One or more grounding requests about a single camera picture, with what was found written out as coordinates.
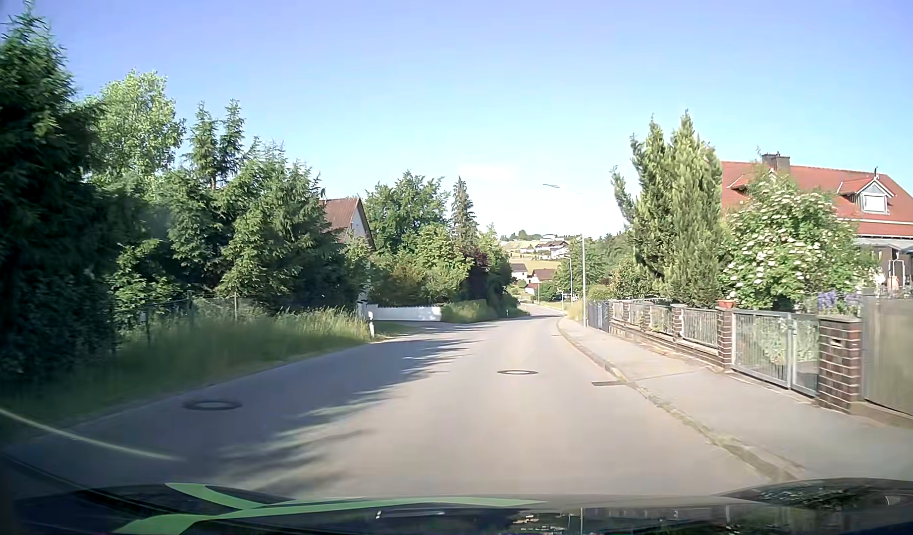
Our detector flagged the group of trees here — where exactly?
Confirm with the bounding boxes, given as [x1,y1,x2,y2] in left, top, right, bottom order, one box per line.
[363,171,515,307]

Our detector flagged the green hedge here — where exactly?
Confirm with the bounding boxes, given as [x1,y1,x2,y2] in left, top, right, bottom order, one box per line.
[440,293,530,324]

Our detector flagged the distant houses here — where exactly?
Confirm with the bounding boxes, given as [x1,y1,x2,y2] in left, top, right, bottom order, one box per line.
[501,236,572,298]

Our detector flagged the house with brown roof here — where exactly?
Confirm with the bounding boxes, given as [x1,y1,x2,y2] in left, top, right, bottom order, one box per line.
[321,196,376,250]

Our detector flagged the grey asphalt road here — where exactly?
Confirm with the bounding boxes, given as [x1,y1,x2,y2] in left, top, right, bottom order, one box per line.
[3,303,769,499]

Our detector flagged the tall conifer tree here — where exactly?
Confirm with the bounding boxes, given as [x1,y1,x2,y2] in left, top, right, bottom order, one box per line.
[611,111,728,307]

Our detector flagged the car's own bonnet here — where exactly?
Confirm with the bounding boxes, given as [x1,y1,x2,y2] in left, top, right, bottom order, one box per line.
[14,478,913,535]

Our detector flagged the grass verge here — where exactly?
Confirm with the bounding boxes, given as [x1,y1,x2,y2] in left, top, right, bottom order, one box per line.
[0,308,413,428]

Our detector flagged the grey paved pavement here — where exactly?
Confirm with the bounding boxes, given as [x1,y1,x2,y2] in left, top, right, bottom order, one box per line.
[558,318,913,484]

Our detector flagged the brick and metal fence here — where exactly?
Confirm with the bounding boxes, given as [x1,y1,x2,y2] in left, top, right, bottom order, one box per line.
[586,296,913,425]

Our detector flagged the row of trees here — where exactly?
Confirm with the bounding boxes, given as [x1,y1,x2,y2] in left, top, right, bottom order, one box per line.
[0,3,372,380]

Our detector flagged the white-flowering bush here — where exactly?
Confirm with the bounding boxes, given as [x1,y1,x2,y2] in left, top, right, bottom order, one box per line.
[722,172,881,313]

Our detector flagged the red-roofed house with dormer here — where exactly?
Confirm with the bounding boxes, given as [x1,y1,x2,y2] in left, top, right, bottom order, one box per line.
[720,152,913,291]

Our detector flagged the white low wall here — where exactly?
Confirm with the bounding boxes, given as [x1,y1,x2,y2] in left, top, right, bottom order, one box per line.
[358,301,444,322]

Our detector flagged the lamp post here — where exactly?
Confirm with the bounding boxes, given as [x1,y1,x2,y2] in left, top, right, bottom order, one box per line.
[542,183,588,328]

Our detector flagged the wire mesh fence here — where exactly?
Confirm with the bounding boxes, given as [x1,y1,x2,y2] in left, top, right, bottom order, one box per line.
[114,293,264,346]

